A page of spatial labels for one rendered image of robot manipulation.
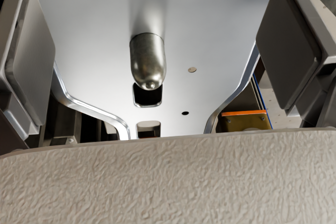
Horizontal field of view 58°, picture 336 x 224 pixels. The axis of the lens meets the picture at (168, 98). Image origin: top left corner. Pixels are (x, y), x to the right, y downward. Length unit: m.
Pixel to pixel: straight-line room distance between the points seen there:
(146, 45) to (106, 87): 0.09
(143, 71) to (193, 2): 0.07
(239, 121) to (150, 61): 0.32
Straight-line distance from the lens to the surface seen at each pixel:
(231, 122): 0.55
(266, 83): 0.39
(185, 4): 0.26
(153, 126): 0.43
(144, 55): 0.26
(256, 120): 0.56
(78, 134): 0.47
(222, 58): 0.32
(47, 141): 0.52
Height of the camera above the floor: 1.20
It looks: 35 degrees down
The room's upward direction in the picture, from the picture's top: 173 degrees clockwise
